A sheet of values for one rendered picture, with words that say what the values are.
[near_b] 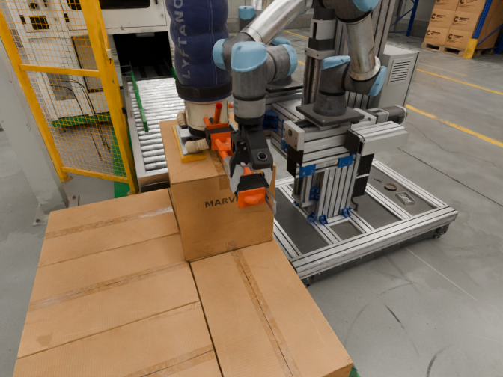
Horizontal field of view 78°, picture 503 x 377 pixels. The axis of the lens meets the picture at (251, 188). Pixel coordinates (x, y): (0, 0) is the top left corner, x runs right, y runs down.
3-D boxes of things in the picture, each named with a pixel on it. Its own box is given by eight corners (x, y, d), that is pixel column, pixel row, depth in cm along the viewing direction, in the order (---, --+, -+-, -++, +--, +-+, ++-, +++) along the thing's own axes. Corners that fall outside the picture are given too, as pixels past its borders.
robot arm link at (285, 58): (264, 39, 80) (236, 45, 73) (302, 44, 74) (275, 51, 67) (263, 71, 84) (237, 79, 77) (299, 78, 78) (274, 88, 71)
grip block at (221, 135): (205, 140, 115) (203, 126, 112) (230, 137, 117) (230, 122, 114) (209, 150, 108) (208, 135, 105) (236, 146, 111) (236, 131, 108)
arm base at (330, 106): (332, 102, 150) (336, 81, 144) (352, 113, 138) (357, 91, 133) (305, 107, 145) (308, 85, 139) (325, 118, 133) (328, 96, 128)
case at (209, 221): (171, 186, 179) (158, 120, 156) (237, 174, 189) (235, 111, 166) (185, 261, 132) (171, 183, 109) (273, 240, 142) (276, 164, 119)
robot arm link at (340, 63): (326, 83, 143) (330, 51, 135) (354, 88, 136) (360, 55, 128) (313, 89, 135) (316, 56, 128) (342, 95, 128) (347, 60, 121)
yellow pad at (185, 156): (172, 129, 148) (171, 119, 145) (193, 126, 150) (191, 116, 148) (181, 163, 121) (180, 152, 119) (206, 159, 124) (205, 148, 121)
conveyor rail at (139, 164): (124, 92, 365) (120, 75, 354) (129, 91, 367) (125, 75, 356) (143, 203, 188) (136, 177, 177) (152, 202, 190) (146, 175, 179)
